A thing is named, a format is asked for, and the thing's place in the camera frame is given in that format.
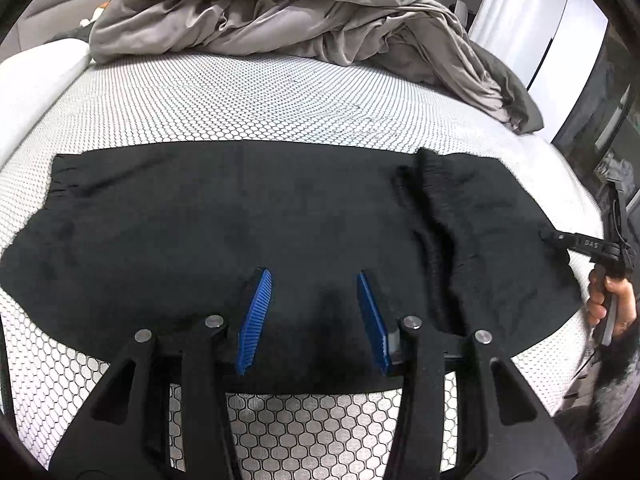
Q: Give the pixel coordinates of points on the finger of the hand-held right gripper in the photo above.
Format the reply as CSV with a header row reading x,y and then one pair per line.
x,y
575,244

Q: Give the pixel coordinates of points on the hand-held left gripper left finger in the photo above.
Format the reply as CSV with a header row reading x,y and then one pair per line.
x,y
255,320

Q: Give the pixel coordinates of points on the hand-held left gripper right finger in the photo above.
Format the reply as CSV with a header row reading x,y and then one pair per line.
x,y
372,320

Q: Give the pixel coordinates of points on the black pants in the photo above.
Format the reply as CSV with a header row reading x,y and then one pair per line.
x,y
200,220

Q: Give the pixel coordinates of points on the person's right forearm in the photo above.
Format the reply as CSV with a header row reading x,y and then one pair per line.
x,y
607,395

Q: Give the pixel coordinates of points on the dark glass door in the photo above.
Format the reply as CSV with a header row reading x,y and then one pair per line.
x,y
610,100

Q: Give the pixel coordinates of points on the honeycomb patterned mattress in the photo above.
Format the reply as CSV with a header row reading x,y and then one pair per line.
x,y
225,105

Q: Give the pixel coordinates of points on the white wardrobe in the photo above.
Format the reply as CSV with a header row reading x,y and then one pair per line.
x,y
515,25

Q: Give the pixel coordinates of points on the grey duvet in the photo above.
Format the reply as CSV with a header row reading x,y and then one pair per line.
x,y
275,15

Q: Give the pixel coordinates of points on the white pillow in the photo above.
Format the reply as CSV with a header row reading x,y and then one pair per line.
x,y
30,85

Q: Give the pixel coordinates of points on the orange and white plush toy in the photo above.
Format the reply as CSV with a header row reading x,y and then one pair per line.
x,y
95,14

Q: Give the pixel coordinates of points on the grey headboard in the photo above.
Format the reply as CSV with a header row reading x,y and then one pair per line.
x,y
55,15

